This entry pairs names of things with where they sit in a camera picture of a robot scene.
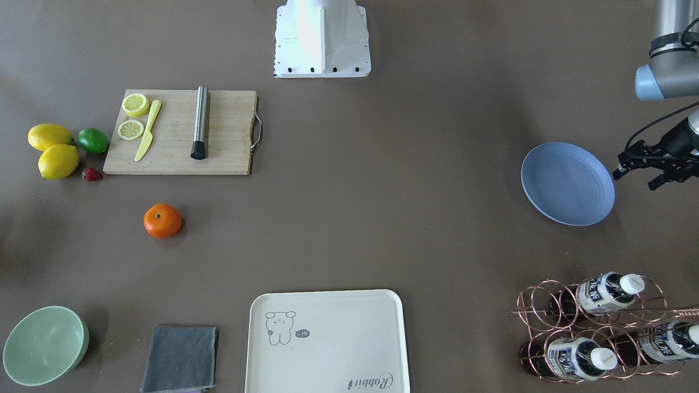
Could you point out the yellow lemon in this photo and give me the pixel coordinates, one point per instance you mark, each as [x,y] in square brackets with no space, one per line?
[46,135]
[58,161]

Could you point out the yellow lemon lower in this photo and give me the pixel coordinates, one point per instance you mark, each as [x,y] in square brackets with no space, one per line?
[58,161]

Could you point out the blue plate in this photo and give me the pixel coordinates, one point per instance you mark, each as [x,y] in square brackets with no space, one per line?
[567,184]

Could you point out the steel muddler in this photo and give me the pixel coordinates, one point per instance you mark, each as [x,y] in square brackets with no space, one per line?
[198,151]

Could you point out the copper wire bottle rack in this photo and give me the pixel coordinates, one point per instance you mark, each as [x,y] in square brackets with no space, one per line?
[611,326]

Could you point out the drink bottle top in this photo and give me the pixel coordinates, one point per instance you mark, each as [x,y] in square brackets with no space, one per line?
[609,292]

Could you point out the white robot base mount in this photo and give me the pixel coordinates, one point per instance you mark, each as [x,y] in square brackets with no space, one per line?
[321,39]

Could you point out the green bowl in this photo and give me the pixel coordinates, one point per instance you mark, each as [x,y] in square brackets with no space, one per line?
[45,345]

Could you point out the orange mandarin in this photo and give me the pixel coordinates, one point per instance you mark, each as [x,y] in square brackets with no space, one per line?
[162,221]

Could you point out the yellow lemon upper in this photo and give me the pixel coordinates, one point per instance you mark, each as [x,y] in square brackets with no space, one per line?
[46,135]

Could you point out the lemon slice lower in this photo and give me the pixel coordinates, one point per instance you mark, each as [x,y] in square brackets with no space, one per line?
[130,130]

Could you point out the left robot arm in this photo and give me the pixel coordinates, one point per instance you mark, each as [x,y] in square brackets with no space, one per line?
[671,72]

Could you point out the lemon slice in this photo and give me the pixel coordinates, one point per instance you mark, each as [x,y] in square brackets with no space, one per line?
[130,130]
[135,105]

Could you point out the grey folded cloth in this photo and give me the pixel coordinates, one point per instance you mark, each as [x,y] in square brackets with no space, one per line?
[181,359]

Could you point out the green lime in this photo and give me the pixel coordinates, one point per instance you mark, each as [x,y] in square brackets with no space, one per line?
[93,141]

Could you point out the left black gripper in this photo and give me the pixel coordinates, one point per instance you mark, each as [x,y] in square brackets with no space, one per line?
[679,143]

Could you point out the lemon slice upper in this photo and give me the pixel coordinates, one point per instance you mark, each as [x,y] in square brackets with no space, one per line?
[135,105]

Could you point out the wooden cutting board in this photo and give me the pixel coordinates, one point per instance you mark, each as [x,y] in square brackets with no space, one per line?
[229,137]

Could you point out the yellow plastic knife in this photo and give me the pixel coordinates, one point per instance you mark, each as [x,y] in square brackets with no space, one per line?
[147,137]

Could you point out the cream rabbit tray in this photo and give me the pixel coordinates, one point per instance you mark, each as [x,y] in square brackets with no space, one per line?
[327,341]

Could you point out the drink bottle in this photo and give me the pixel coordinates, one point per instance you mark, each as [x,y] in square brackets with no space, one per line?
[659,344]
[609,292]
[567,359]

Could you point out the red strawberry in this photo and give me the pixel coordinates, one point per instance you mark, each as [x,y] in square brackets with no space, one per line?
[90,174]

